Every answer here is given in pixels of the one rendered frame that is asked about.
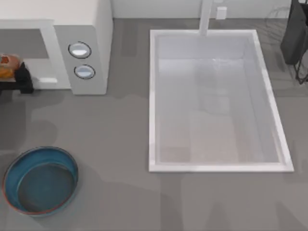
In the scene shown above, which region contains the small round microwave knob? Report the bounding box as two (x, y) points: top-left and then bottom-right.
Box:
(73, 64), (96, 79)

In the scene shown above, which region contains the large round microwave knob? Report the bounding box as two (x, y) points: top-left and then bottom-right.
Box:
(68, 41), (92, 59)

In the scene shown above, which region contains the pale microwave oven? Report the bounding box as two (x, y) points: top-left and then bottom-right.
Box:
(0, 0), (114, 96)

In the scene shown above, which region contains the blue bowl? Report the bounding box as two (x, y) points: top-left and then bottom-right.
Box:
(2, 146), (79, 217)

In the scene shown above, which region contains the tall white tap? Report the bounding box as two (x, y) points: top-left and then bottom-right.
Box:
(198, 0), (213, 37)

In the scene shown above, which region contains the white sink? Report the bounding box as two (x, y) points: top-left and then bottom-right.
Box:
(148, 29), (295, 173)

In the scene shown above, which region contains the small white wall box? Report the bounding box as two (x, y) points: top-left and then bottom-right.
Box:
(216, 6), (227, 20)

